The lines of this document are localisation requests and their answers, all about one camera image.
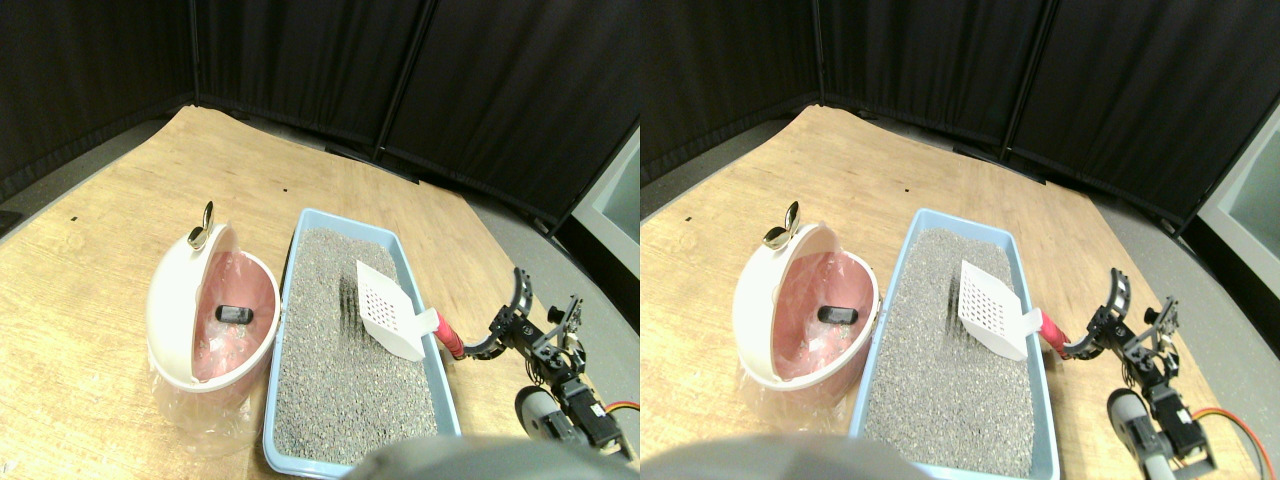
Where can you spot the black bracket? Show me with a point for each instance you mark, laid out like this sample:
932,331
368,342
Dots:
562,322
1160,322

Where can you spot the white bin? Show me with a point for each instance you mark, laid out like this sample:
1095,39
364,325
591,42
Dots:
175,310
765,310

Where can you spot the white shelf unit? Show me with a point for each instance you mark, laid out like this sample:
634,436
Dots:
1245,185
612,205

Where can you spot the black lump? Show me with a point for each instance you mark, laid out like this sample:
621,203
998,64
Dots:
837,314
234,314

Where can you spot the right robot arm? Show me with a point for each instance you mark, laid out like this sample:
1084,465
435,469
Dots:
1160,420
575,400

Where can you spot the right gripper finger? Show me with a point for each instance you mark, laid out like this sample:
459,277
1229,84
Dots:
1126,295
1088,348
490,349
528,295

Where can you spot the blue litter tray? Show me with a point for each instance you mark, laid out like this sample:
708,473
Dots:
930,400
330,400

